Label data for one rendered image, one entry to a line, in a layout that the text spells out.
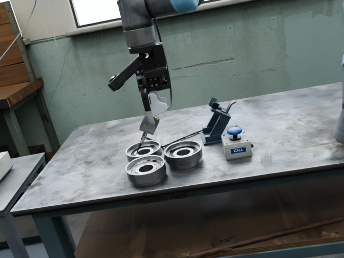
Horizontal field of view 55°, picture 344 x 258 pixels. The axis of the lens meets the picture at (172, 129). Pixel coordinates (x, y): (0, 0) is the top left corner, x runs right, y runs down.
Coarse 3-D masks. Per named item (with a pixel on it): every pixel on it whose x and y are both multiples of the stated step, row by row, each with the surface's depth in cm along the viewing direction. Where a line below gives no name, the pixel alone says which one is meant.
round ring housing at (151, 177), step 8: (136, 160) 90; (144, 160) 91; (152, 160) 90; (160, 160) 89; (128, 168) 88; (136, 168) 88; (144, 168) 89; (152, 168) 88; (160, 168) 83; (128, 176) 84; (136, 176) 82; (144, 176) 82; (152, 176) 82; (160, 176) 84; (136, 184) 84; (144, 184) 83; (152, 184) 84
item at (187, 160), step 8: (176, 144) 96; (184, 144) 96; (192, 144) 95; (200, 144) 91; (168, 152) 93; (176, 152) 92; (184, 152) 94; (192, 152) 90; (200, 152) 89; (168, 160) 89; (176, 160) 87; (184, 160) 87; (192, 160) 87; (200, 160) 90; (176, 168) 89; (184, 168) 88
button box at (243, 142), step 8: (224, 136) 92; (232, 136) 91; (240, 136) 90; (224, 144) 88; (232, 144) 87; (240, 144) 87; (248, 144) 87; (224, 152) 91; (232, 152) 88; (240, 152) 88; (248, 152) 88
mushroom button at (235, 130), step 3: (234, 126) 90; (237, 126) 90; (228, 129) 90; (231, 129) 89; (234, 129) 88; (237, 129) 88; (240, 129) 88; (228, 132) 88; (231, 132) 88; (234, 132) 87; (237, 132) 87; (240, 132) 88; (234, 135) 89; (237, 135) 90
